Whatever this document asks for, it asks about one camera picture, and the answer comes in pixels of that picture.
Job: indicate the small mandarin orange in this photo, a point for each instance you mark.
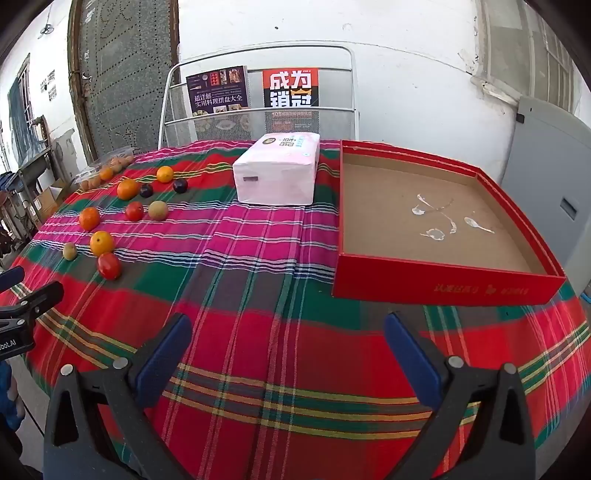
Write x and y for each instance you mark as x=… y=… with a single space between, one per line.
x=106 y=173

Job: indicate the barred window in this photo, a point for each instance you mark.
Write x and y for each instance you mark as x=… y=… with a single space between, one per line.
x=549 y=60

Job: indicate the red cardboard box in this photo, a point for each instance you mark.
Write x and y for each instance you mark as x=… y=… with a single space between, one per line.
x=438 y=288

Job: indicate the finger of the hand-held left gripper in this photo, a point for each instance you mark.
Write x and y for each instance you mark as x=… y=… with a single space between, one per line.
x=44 y=295
x=11 y=278

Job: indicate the pink white tissue pack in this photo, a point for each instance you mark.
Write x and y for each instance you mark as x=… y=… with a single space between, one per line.
x=277 y=175

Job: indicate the orange black book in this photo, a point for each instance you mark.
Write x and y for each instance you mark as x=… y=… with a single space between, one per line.
x=291 y=97

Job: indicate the cardboard box orange print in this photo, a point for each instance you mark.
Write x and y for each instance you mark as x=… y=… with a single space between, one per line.
x=46 y=203

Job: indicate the purple cookbook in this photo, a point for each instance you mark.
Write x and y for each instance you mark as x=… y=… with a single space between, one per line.
x=217 y=92

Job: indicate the black printed wall notice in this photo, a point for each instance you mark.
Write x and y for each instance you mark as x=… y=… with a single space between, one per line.
x=50 y=85

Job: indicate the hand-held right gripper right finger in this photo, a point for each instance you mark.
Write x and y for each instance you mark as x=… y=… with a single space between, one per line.
x=411 y=355

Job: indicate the green-brown kiwi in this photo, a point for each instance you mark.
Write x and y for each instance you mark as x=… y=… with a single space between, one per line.
x=158 y=210
x=69 y=251

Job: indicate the red tomato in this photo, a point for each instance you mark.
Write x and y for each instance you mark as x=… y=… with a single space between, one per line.
x=135 y=211
x=109 y=266

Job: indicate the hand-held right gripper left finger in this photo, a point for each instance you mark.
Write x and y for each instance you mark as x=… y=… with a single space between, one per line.
x=166 y=355

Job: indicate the rusty metal machine stand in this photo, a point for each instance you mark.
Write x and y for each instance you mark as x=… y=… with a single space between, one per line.
x=32 y=170

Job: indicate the small yellow-orange orange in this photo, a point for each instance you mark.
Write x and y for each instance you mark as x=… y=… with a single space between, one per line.
x=165 y=174
x=101 y=243

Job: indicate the window with blue curtain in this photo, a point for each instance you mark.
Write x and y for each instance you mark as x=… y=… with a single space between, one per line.
x=21 y=106

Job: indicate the dark purple plum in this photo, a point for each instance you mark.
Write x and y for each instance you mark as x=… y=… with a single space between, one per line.
x=180 y=186
x=146 y=190

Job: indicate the person's left hand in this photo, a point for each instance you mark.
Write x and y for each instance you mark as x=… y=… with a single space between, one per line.
x=7 y=392

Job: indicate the grey metal cabinet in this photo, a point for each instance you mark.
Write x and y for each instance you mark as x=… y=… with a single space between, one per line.
x=545 y=152

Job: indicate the studded grey metal door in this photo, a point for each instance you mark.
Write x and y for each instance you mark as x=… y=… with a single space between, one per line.
x=120 y=83

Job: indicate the clear plastic container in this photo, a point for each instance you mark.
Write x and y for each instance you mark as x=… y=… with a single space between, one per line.
x=117 y=152

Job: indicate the red green plaid tablecloth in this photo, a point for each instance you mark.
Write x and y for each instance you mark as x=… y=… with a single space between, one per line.
x=258 y=286

